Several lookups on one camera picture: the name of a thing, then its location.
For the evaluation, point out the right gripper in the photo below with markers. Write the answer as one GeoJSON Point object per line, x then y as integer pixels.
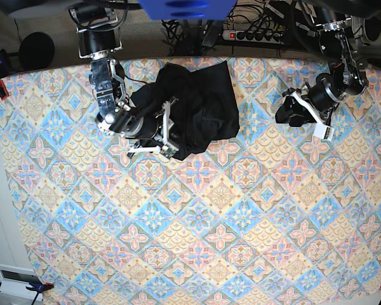
{"type": "Point", "coordinates": [155, 129]}

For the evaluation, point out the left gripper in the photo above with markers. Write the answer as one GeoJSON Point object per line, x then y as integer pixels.
{"type": "Point", "coordinates": [292, 113]}

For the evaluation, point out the black t-shirt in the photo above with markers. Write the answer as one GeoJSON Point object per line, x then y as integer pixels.
{"type": "Point", "coordinates": [206, 109]}

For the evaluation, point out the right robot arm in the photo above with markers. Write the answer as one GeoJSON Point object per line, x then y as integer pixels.
{"type": "Point", "coordinates": [96, 23]}

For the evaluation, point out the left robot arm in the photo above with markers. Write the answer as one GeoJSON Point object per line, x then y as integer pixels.
{"type": "Point", "coordinates": [324, 29]}

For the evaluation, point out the white power strip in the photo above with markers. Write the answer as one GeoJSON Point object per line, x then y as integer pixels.
{"type": "Point", "coordinates": [252, 36]}

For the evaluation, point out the patterned colourful tablecloth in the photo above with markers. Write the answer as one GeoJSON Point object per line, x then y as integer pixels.
{"type": "Point", "coordinates": [273, 216]}

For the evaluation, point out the black round stool seat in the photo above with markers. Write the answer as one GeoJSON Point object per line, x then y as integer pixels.
{"type": "Point", "coordinates": [36, 51]}

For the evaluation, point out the blue clamp bottom left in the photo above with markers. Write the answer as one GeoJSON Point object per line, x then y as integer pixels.
{"type": "Point", "coordinates": [35, 287]}

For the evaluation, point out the white box with dark window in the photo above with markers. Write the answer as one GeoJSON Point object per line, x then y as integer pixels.
{"type": "Point", "coordinates": [11, 273]}

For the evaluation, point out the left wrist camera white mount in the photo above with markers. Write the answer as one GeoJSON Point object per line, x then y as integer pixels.
{"type": "Point", "coordinates": [322, 129]}

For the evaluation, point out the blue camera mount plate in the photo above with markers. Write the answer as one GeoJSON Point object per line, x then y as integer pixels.
{"type": "Point", "coordinates": [187, 9]}

